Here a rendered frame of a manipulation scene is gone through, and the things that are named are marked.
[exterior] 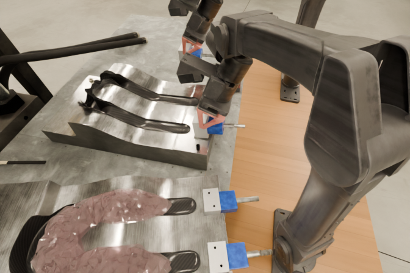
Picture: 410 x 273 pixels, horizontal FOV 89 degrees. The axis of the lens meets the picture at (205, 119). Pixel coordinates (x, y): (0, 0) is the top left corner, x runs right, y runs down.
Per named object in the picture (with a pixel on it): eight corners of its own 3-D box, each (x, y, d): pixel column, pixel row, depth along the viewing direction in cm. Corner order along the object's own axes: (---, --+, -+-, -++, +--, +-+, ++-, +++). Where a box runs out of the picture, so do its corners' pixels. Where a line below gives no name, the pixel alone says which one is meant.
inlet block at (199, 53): (218, 58, 76) (218, 45, 72) (215, 66, 73) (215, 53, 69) (183, 55, 78) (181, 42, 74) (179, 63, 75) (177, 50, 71)
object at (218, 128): (246, 127, 56) (245, 111, 53) (244, 141, 53) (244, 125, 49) (199, 125, 60) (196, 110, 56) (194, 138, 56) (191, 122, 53)
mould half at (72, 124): (220, 105, 76) (222, 76, 66) (206, 170, 60) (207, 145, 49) (95, 87, 82) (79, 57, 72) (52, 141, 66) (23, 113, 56)
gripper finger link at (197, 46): (173, 53, 69) (184, 30, 62) (179, 42, 74) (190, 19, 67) (191, 63, 71) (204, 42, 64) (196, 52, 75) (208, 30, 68)
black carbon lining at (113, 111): (200, 102, 68) (199, 78, 60) (188, 142, 58) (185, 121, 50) (102, 87, 72) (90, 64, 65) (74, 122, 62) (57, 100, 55)
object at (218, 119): (187, 128, 51) (199, 102, 45) (194, 110, 56) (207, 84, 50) (212, 139, 52) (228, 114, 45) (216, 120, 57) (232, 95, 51)
